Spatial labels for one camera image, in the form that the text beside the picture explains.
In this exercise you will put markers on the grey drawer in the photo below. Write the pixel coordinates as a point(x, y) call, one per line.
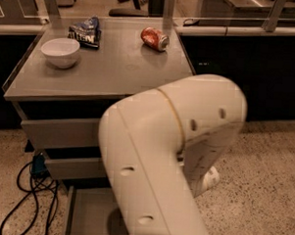
point(62, 133)
point(93, 212)
point(76, 168)

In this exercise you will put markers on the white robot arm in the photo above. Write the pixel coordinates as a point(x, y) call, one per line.
point(158, 147)

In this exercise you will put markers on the grey middle drawer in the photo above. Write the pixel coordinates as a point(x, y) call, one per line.
point(76, 168)

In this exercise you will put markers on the dark low cabinet right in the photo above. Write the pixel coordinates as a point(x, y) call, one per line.
point(263, 67)

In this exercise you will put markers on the metal post right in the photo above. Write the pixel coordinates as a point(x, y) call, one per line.
point(271, 21)

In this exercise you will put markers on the grey bottom drawer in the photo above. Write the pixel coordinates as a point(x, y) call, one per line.
point(93, 212)

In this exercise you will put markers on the grey top drawer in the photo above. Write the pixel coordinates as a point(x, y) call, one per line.
point(62, 133)

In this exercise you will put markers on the grey drawer cabinet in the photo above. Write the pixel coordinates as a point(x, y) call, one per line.
point(122, 66)

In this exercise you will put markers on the black chair base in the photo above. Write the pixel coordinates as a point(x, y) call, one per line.
point(130, 12)

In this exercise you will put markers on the blue chip bag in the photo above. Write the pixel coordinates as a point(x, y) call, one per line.
point(87, 33)

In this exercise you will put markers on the white ceramic bowl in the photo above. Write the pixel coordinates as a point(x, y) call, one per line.
point(62, 53)

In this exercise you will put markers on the blue power adapter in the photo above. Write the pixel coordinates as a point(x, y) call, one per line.
point(38, 167)

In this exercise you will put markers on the red soda can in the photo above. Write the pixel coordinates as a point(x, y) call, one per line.
point(155, 39)

